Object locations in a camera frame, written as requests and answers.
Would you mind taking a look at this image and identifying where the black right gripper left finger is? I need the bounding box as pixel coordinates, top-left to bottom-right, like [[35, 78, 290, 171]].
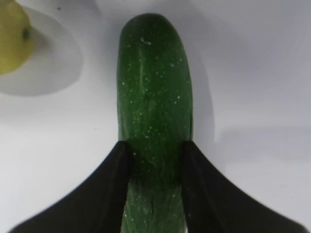
[[10, 141, 131, 233]]

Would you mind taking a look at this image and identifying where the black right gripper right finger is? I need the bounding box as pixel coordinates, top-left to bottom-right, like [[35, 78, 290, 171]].
[[181, 141, 308, 233]]

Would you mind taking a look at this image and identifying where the green cucumber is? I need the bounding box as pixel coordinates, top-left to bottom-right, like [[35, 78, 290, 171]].
[[117, 13, 193, 233]]

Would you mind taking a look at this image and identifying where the yellow lemon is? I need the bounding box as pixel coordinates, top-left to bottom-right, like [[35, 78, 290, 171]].
[[0, 0, 34, 75]]

